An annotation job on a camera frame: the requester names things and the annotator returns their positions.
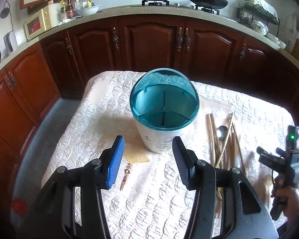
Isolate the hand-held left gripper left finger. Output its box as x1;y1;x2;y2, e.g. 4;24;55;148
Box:
22;135;126;239

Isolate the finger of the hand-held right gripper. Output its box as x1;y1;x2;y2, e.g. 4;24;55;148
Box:
256;146;279;168
276;148;293;160

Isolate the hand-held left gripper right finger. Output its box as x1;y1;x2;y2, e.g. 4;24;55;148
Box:
172;136;279;239

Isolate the white ceramic spoon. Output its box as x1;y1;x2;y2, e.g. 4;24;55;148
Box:
234;152;242;171

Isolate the pile of wooden chopsticks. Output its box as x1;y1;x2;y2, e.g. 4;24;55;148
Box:
206;113;247;219

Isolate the teal lidded utensil holder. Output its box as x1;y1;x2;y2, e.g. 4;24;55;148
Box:
130;68;202;153

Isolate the metal spoon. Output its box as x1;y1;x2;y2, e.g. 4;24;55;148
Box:
215;126;228;150

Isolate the person's right hand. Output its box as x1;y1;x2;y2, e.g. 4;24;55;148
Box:
271;177;299;221

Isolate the yellow charm with tassel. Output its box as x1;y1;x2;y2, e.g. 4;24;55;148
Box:
120;151;150;192

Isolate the white quilted tablecloth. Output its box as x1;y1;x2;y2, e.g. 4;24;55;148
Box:
41;71;298;239

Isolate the small red object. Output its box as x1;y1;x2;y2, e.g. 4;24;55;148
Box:
11;199;28;215

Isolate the stack of white dishes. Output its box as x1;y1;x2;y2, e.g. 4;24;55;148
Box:
265;33;287;49

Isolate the dark wooden base cabinet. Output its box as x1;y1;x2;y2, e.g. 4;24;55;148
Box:
0;15;299;170

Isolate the floral ceramic pot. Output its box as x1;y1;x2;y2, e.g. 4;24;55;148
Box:
251;20;269;36

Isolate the cloth over dish rack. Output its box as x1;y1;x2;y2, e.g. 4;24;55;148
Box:
245;0;278;18

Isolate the grey stone countertop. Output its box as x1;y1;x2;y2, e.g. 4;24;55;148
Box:
0;5;299;80

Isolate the white bowl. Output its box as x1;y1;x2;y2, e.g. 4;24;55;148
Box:
76;5;101;17

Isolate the red label sauce bottle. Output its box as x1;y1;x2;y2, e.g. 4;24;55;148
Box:
66;0;75;19

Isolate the cream microwave oven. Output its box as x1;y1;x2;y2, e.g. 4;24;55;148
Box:
24;6;53;39

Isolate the green bottle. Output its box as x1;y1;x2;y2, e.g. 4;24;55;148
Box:
60;1;68;20

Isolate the gas stove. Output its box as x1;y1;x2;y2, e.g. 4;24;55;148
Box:
142;0;221;15

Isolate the black wire dish rack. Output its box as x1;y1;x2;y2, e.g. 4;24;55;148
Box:
237;0;281;33

